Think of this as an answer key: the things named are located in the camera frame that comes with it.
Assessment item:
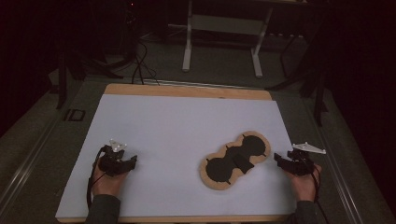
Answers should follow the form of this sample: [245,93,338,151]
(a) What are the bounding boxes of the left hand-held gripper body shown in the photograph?
[97,138,128,178]

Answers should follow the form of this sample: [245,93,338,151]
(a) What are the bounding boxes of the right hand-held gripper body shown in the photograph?
[287,141,327,177]

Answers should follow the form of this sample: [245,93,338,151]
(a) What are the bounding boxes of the tan folding case black lining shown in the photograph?
[199,130,272,191]

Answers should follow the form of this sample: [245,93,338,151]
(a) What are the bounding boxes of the person's left hand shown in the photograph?
[91,163,130,198]

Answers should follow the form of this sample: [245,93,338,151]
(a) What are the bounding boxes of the person's right hand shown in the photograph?
[284,164,323,203]

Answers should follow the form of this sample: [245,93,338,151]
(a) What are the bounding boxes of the white table mat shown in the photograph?
[55,93,301,219]

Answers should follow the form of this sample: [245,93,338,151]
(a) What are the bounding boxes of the black stand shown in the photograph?
[266,31,330,127]
[55,49,124,110]

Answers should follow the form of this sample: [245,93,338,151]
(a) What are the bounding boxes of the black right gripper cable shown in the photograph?
[310,163,331,224]

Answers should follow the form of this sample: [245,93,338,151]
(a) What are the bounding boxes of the metal floor rail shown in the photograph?
[313,123,366,224]
[0,117,61,213]

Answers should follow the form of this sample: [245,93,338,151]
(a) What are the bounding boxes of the black floor cables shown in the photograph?
[130,39,162,87]

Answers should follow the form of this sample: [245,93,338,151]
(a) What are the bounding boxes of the white metal desk frame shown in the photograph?
[181,0,274,79]

